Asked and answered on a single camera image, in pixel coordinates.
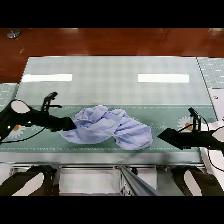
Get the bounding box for black cable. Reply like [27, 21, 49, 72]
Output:
[199, 116, 224, 174]
[0, 125, 48, 145]

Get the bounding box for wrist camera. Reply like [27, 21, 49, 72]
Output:
[40, 91, 63, 113]
[187, 106, 203, 132]

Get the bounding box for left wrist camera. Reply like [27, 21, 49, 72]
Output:
[40, 91, 63, 113]

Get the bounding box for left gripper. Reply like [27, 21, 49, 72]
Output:
[49, 116, 78, 132]

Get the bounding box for light blue shirt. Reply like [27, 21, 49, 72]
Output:
[59, 104, 154, 151]

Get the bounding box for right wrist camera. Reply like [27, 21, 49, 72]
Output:
[187, 106, 203, 132]

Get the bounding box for silver frame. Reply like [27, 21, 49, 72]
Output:
[0, 161, 224, 197]

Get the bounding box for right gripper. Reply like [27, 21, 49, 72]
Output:
[156, 127, 194, 151]

